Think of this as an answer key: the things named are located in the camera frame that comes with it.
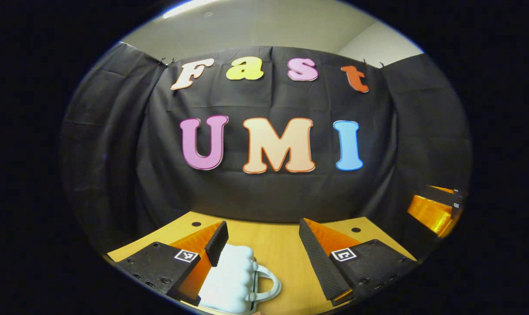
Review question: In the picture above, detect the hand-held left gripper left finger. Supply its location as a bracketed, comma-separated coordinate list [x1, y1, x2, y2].
[114, 221, 229, 307]

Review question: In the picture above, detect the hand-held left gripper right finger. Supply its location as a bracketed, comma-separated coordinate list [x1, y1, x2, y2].
[299, 218, 418, 307]

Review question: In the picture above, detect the light blue suitcase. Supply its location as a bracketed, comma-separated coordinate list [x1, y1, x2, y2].
[195, 244, 282, 315]

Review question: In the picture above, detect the black backdrop cloth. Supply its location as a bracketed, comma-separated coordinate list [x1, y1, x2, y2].
[59, 42, 473, 254]

